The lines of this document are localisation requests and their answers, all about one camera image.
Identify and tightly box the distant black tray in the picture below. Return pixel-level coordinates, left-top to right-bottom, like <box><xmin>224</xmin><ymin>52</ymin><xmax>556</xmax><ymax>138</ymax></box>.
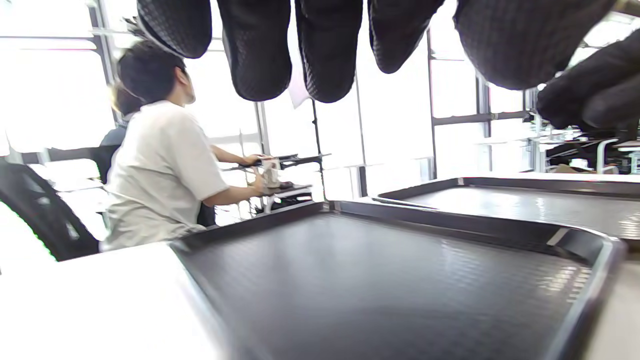
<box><xmin>260</xmin><ymin>183</ymin><xmax>314</xmax><ymax>199</ymax></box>
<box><xmin>222</xmin><ymin>153</ymin><xmax>332</xmax><ymax>172</ymax></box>

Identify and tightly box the black mesh office chair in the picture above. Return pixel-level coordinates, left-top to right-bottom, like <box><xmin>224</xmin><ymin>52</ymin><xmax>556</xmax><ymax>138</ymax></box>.
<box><xmin>0</xmin><ymin>157</ymin><xmax>102</xmax><ymax>262</ymax></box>

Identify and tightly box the thin black stand pole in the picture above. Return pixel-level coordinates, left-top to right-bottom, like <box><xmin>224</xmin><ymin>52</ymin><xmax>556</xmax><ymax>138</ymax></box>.
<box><xmin>311</xmin><ymin>102</ymin><xmax>327</xmax><ymax>202</ymax></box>

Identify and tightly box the background desk with clutter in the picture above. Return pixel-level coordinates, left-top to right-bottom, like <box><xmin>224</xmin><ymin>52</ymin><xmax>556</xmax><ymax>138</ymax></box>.
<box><xmin>529</xmin><ymin>126</ymin><xmax>640</xmax><ymax>175</ymax></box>

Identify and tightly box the large black plastic tray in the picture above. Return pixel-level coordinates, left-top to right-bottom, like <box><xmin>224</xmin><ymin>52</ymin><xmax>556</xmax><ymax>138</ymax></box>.
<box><xmin>170</xmin><ymin>200</ymin><xmax>629</xmax><ymax>360</ymax></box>
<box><xmin>372</xmin><ymin>176</ymin><xmax>640</xmax><ymax>252</ymax></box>

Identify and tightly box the person's left hand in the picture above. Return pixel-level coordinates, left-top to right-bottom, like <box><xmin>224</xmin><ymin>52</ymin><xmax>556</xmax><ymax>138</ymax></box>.
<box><xmin>136</xmin><ymin>0</ymin><xmax>618</xmax><ymax>104</ymax></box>

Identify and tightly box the person's right hand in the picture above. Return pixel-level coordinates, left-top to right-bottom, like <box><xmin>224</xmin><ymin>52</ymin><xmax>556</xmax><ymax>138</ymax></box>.
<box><xmin>536</xmin><ymin>29</ymin><xmax>640</xmax><ymax>138</ymax></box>

